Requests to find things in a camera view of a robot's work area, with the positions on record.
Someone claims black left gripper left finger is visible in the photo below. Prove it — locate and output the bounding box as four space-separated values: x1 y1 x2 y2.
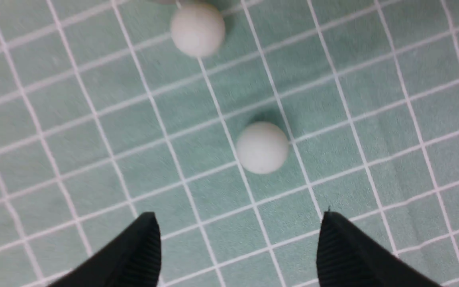
51 212 162 287

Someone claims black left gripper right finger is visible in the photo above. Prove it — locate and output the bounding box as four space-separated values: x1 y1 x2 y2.
316 211 438 287

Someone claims white ping-pong ball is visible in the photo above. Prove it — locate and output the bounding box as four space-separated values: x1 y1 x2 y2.
235 121 289 175
171 2 226 58

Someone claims green checkered tablecloth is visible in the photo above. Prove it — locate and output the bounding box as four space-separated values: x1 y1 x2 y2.
0 0 459 287

